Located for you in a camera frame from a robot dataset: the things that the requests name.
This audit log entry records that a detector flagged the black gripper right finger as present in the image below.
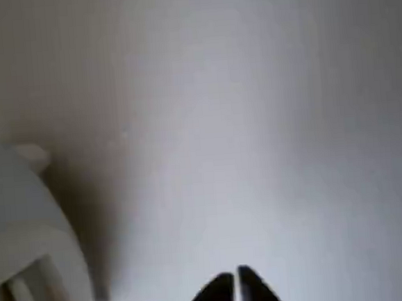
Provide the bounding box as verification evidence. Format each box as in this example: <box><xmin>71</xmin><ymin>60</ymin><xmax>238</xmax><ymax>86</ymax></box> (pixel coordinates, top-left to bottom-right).
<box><xmin>237</xmin><ymin>261</ymin><xmax>291</xmax><ymax>301</ymax></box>

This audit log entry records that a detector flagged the white rice cooker steel pot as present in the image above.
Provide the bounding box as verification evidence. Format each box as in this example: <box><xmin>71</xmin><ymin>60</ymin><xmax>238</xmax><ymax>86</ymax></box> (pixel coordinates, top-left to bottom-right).
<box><xmin>0</xmin><ymin>127</ymin><xmax>97</xmax><ymax>301</ymax></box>

